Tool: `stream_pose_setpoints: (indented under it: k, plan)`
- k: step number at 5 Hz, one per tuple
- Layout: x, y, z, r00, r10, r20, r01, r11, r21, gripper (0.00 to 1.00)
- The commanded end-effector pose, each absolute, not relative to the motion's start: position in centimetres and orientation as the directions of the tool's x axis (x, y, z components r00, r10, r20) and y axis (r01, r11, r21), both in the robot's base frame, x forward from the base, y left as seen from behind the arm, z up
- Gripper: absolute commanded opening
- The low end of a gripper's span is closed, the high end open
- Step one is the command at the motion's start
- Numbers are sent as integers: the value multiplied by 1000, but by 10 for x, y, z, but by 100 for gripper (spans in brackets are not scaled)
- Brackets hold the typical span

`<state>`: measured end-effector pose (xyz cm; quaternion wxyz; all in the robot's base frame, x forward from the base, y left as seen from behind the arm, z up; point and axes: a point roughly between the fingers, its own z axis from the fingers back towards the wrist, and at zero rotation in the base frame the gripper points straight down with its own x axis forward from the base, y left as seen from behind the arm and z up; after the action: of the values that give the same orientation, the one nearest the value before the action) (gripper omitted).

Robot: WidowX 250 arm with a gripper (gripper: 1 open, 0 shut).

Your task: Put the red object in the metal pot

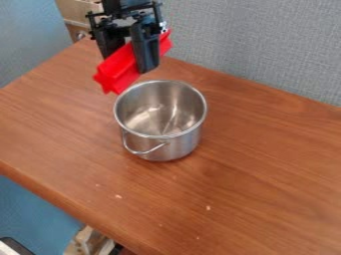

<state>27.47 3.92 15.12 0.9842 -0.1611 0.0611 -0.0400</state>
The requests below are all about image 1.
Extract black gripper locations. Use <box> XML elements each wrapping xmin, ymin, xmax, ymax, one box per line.
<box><xmin>86</xmin><ymin>1</ymin><xmax>168</xmax><ymax>74</ymax></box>

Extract red plastic block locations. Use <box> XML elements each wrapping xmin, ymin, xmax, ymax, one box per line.
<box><xmin>94</xmin><ymin>30</ymin><xmax>172</xmax><ymax>95</ymax></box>

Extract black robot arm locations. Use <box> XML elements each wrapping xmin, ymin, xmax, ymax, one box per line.
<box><xmin>86</xmin><ymin>0</ymin><xmax>169</xmax><ymax>74</ymax></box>

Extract stainless steel pot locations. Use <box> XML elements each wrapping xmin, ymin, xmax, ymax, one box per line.
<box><xmin>114</xmin><ymin>80</ymin><xmax>208</xmax><ymax>161</ymax></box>

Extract black and white device corner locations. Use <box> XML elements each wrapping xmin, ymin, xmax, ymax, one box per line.
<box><xmin>0</xmin><ymin>237</ymin><xmax>35</xmax><ymax>255</ymax></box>

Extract light wooden frame under table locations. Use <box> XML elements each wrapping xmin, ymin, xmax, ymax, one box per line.
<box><xmin>63</xmin><ymin>226</ymin><xmax>118</xmax><ymax>255</ymax></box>

